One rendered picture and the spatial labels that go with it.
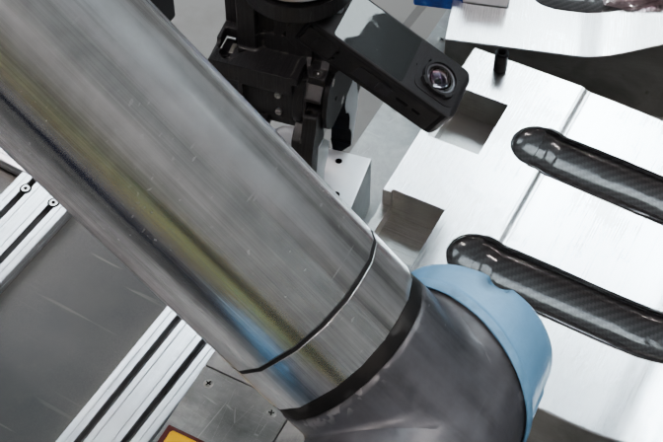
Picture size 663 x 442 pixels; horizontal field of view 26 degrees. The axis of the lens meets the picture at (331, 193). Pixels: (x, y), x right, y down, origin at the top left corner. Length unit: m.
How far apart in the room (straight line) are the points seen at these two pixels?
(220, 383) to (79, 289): 0.81
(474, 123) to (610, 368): 0.23
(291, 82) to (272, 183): 0.41
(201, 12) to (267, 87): 1.47
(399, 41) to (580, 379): 0.24
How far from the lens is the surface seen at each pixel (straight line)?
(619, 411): 0.90
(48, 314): 1.77
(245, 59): 0.93
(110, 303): 1.77
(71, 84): 0.49
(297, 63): 0.93
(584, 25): 1.15
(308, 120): 0.93
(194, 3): 2.41
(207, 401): 0.99
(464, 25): 1.14
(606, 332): 0.94
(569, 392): 0.91
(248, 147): 0.51
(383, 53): 0.91
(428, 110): 0.91
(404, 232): 0.99
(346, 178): 1.03
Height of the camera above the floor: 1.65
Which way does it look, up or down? 51 degrees down
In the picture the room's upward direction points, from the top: straight up
